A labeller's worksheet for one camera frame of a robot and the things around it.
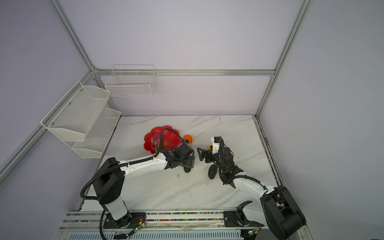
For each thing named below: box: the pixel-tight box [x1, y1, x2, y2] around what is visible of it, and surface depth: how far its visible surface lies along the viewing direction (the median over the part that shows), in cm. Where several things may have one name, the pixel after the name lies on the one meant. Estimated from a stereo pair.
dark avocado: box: [208, 164, 218, 180], surface depth 90 cm
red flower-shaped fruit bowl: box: [143, 125, 181, 155], surface depth 105 cm
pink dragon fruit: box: [150, 132, 161, 153], surface depth 97 cm
